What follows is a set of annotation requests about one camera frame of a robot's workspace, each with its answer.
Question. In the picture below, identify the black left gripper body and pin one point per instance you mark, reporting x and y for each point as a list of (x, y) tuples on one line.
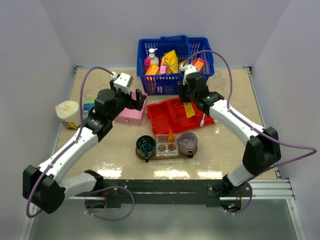
[(125, 100)]

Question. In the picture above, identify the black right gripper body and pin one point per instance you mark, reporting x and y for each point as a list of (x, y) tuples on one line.
[(186, 95)]

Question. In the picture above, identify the dark green mug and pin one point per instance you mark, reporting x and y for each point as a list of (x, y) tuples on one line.
[(146, 147)]

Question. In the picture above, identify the clear acrylic toothbrush holder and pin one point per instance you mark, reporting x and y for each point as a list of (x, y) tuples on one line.
[(161, 146)]

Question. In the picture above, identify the translucent purple mug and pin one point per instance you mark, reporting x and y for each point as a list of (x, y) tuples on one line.
[(187, 144)]

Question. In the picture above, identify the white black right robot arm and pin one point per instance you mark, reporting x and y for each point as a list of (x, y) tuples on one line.
[(260, 151)]

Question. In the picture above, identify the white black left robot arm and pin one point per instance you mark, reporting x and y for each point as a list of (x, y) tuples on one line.
[(45, 186)]

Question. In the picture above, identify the light blue toothbrush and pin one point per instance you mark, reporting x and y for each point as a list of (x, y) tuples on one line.
[(202, 122)]

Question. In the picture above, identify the brown wooden oval tray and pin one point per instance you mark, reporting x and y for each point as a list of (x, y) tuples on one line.
[(155, 158)]

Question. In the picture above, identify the pink drawer box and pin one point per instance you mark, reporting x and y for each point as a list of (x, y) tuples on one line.
[(132, 116)]

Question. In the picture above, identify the orange box in basket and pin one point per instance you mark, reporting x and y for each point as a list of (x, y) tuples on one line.
[(198, 63)]

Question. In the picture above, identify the yellow green packet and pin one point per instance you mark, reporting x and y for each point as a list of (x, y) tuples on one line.
[(181, 64)]

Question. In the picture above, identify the red three-compartment bin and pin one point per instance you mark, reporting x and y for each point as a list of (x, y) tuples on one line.
[(170, 115)]

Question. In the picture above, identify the orange carton left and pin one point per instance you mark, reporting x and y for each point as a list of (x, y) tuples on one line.
[(152, 70)]

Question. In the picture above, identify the green blue carton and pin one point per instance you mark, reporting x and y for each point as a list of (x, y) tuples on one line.
[(87, 106)]

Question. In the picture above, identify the pink small box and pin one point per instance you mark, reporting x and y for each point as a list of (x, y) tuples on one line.
[(162, 69)]

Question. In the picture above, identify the yellow snack bag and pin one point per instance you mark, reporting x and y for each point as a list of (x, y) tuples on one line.
[(171, 61)]

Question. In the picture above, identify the white pump lotion bottle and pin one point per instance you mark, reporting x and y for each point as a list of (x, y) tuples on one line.
[(154, 60)]

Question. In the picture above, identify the blue plastic shopping basket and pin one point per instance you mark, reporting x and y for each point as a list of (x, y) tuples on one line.
[(159, 61)]

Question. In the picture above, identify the cream tissue roll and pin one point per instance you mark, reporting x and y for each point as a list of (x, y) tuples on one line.
[(68, 113)]

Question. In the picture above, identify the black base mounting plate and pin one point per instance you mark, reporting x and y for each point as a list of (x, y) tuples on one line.
[(205, 192)]

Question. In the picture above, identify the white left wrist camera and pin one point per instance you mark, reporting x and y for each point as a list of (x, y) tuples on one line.
[(122, 82)]

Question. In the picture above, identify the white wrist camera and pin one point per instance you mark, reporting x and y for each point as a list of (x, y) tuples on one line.
[(122, 82), (186, 70)]

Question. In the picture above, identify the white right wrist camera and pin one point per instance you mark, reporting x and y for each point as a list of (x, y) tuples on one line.
[(186, 70)]

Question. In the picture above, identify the aluminium frame rail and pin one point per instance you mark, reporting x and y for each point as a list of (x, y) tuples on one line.
[(272, 189)]

